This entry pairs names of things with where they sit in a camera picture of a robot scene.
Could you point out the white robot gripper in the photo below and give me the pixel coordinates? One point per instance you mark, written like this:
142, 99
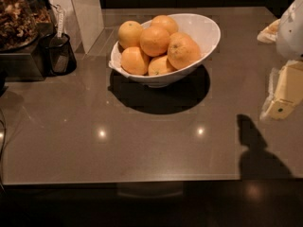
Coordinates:
291, 32

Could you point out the white ceramic bowl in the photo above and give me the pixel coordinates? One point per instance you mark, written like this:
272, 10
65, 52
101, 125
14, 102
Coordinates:
204, 31

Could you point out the black mesh cup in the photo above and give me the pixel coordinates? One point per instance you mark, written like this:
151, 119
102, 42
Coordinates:
58, 53

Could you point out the white utensil in cup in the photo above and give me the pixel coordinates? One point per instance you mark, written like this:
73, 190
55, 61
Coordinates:
60, 20

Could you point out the glass jar of nuts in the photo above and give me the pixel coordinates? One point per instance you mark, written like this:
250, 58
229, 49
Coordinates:
19, 21

